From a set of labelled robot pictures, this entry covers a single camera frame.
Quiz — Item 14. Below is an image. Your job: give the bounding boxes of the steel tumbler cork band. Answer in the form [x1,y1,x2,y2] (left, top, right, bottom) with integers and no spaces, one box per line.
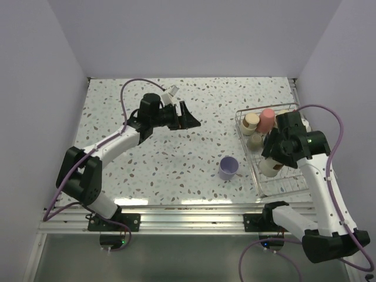
[240,113,260,136]

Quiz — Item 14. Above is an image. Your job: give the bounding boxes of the purple plastic cup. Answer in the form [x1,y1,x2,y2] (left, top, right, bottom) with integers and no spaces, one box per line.
[219,156,239,180]

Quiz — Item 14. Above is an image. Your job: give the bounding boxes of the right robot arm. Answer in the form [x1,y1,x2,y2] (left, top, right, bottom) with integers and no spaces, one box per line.
[259,111,370,263]

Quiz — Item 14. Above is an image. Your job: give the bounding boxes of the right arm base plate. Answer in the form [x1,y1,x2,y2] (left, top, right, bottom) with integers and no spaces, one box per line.
[243,213,287,233]

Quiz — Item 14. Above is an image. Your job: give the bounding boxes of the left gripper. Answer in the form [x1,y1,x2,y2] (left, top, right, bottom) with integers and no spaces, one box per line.
[150,101,200,130]

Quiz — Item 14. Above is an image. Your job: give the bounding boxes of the dark blue ceramic mug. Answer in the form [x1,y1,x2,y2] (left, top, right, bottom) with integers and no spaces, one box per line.
[263,133,270,147]

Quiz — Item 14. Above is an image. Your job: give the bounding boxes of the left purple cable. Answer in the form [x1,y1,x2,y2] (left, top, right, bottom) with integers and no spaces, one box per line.
[42,78,167,253]

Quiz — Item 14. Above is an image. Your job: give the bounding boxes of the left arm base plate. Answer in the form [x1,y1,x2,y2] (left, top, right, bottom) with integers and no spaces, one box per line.
[85,213,141,232]

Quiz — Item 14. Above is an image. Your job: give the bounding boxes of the steel tumbler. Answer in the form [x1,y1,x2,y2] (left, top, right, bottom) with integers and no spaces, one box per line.
[258,157,284,177]
[276,110,311,132]

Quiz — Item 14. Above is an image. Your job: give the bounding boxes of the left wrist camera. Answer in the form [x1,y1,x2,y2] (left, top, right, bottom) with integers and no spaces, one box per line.
[161,85,179,106]

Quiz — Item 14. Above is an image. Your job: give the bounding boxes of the aluminium frame rail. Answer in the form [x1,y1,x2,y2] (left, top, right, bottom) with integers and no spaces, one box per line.
[37,203,264,235]

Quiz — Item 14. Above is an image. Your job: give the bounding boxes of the grey ceramic mug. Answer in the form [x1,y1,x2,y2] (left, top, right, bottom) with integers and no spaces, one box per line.
[246,133,263,151]

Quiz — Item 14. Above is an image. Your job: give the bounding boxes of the red plastic cup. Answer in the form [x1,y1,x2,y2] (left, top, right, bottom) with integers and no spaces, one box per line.
[256,108,275,134]

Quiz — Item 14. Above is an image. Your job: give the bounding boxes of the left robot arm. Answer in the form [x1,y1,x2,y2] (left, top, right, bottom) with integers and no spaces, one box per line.
[56,93,201,231]

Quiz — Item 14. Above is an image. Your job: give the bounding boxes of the wire dish rack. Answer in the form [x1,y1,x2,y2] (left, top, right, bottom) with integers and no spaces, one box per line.
[235,103,328,197]

